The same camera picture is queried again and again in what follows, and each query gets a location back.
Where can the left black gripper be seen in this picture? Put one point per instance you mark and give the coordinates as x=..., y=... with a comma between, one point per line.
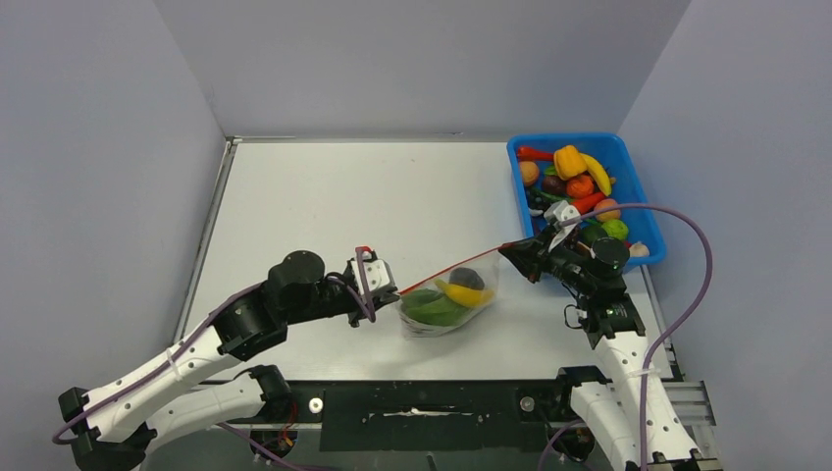
x=385, y=296

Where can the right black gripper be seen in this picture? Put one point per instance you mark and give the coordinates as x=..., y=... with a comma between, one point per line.
x=530, y=257

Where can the dark purple plum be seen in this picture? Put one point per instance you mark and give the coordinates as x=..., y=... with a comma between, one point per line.
x=467, y=278

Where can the yellow banana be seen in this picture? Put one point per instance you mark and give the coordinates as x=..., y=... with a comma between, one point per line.
x=598, y=173
x=464, y=296

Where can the green leafy vegetable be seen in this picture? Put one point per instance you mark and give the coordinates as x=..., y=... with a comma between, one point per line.
x=433, y=308

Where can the clear zip bag orange zipper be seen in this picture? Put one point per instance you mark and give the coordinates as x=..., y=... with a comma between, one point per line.
x=486, y=263

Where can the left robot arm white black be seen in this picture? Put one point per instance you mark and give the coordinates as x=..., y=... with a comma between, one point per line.
x=116, y=426

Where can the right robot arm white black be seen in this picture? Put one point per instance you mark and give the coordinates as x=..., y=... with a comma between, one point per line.
x=622, y=400

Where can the dark blue grapes bunch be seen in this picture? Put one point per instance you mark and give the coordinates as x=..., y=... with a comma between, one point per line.
x=537, y=204

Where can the green avocado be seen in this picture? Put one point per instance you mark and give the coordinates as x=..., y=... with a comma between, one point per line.
x=589, y=234

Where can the dark red fig toy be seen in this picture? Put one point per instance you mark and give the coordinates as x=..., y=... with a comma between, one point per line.
x=554, y=185

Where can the orange carrot toy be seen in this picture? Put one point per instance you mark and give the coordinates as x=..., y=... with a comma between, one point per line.
x=586, y=204

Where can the peach fruit toy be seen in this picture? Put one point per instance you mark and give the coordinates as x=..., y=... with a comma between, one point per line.
x=607, y=210
x=530, y=173

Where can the red tomato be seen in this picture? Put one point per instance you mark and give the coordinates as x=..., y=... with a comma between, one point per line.
x=580, y=186

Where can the green apple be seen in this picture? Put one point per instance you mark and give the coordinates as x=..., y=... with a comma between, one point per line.
x=616, y=228

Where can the red chili pepper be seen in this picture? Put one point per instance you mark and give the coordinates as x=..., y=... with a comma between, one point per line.
x=531, y=154

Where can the yellow bell pepper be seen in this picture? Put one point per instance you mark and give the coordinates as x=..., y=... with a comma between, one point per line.
x=569, y=162

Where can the blue plastic bin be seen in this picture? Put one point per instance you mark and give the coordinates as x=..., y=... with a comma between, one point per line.
x=611, y=151

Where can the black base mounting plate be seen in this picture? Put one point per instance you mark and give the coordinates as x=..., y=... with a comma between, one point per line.
x=421, y=415

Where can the white garlic bulb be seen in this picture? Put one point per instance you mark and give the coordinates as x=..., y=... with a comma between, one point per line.
x=639, y=250

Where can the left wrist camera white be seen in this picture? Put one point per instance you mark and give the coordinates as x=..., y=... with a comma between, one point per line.
x=374, y=278

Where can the aluminium table edge rail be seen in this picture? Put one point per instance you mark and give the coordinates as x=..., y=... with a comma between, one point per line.
x=215, y=202

